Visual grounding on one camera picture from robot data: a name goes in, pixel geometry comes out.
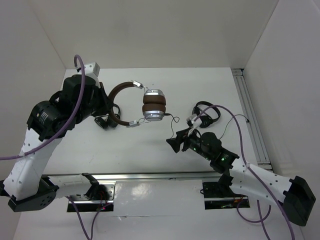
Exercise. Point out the brown silver headphones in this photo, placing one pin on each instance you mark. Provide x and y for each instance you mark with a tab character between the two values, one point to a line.
154	100

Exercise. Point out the aluminium side rail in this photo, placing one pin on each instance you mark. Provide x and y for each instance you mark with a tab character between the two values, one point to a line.
256	137

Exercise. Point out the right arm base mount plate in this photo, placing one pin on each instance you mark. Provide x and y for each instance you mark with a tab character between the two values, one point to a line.
217	196

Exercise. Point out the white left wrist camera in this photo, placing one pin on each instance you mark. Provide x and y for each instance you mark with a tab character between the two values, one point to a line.
91	70

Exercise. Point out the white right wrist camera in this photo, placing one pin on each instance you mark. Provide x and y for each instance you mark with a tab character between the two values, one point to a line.
193	122

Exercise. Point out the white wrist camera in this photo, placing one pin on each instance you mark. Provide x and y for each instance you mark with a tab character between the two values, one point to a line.
193	122
91	70

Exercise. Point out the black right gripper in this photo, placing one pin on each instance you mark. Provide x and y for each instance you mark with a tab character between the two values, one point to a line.
181	136

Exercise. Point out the small black headphones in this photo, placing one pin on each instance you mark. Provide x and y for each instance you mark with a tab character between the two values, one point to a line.
106	121

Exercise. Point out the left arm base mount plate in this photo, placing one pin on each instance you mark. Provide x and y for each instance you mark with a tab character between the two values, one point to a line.
102	197

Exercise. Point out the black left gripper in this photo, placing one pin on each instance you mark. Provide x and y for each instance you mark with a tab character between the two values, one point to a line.
106	104

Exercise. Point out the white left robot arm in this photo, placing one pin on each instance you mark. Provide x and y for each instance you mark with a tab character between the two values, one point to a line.
27	187

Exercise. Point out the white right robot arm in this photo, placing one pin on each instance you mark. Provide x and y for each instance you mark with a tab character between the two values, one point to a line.
293	195

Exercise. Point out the aluminium table rail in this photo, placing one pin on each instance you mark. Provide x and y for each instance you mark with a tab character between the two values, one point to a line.
102	179

